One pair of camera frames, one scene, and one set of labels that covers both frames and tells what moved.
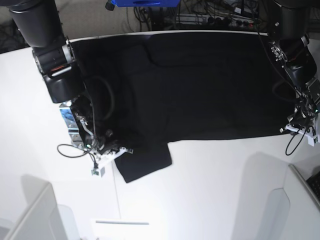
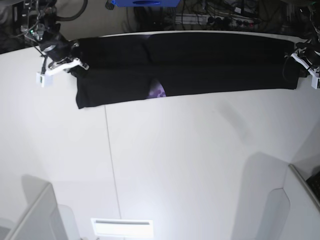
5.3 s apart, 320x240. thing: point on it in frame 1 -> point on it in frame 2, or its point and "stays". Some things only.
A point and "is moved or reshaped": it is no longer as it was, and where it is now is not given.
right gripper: [302, 120] -> [308, 53]
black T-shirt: [150, 90] is moved or reshaped
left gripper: [104, 148] -> [60, 52]
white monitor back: [44, 219] stays
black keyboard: [314, 182] stays
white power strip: [214, 20] stays
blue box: [145, 3] stays
